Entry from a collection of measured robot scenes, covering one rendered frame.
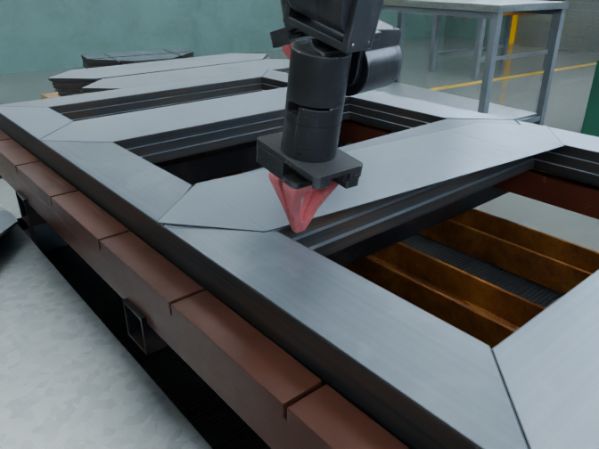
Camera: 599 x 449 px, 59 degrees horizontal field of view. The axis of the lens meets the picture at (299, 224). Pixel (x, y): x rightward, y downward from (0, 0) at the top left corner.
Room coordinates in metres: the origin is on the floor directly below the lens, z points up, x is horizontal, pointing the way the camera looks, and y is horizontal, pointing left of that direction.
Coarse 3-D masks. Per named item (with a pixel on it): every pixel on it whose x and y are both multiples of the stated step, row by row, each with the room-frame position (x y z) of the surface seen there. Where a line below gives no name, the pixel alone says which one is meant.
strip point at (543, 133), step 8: (504, 128) 0.95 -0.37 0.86; (512, 128) 0.95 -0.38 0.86; (520, 128) 0.95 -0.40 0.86; (528, 128) 0.95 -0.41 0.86; (536, 128) 0.95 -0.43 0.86; (544, 128) 0.95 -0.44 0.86; (536, 136) 0.90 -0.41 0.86; (544, 136) 0.90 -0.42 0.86; (552, 136) 0.90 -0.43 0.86; (560, 144) 0.85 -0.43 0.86
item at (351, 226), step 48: (144, 96) 1.26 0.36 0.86; (192, 96) 1.34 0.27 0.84; (144, 144) 0.90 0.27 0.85; (192, 144) 0.96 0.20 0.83; (96, 192) 0.69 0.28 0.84; (432, 192) 0.70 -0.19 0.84; (144, 240) 0.58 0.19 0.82; (336, 240) 0.57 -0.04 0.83; (240, 288) 0.42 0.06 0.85; (288, 336) 0.37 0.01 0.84; (336, 384) 0.33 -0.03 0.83; (384, 384) 0.29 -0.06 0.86; (432, 432) 0.26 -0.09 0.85
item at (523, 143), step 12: (456, 132) 0.93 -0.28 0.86; (468, 132) 0.93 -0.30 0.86; (480, 132) 0.93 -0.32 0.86; (492, 132) 0.92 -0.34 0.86; (504, 132) 0.92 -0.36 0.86; (504, 144) 0.85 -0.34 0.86; (516, 144) 0.85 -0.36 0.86; (528, 144) 0.85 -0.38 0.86; (540, 144) 0.85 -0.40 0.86; (552, 144) 0.85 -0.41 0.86
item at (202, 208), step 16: (192, 192) 0.64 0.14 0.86; (208, 192) 0.64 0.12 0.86; (176, 208) 0.59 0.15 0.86; (192, 208) 0.59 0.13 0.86; (208, 208) 0.59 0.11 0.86; (224, 208) 0.59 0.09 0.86; (208, 224) 0.54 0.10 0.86; (224, 224) 0.54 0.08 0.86; (240, 224) 0.54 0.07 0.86; (256, 224) 0.54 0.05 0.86
